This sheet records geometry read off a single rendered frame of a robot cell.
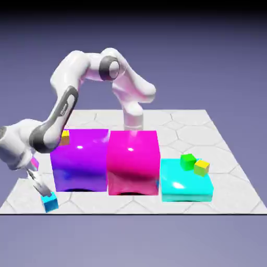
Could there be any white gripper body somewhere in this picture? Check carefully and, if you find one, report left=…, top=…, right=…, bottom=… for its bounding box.
left=26, top=168, right=52, bottom=198

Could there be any small blue cube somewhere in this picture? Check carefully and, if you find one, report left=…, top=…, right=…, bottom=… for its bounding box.
left=41, top=191, right=59, bottom=213

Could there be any small yellow cube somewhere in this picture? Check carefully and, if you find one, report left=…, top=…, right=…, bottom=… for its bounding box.
left=193, top=160, right=210, bottom=177
left=59, top=130, right=70, bottom=146

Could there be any small green cube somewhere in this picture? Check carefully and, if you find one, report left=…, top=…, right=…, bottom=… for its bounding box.
left=180, top=153, right=197, bottom=171

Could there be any large purple box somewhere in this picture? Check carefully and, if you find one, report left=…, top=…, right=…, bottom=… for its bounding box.
left=50, top=128, right=110, bottom=192

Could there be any large magenta box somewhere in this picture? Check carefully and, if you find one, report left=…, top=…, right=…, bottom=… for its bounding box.
left=106, top=130, right=161, bottom=196

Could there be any large cyan box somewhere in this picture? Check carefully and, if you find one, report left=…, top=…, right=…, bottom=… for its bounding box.
left=160, top=157, right=214, bottom=202

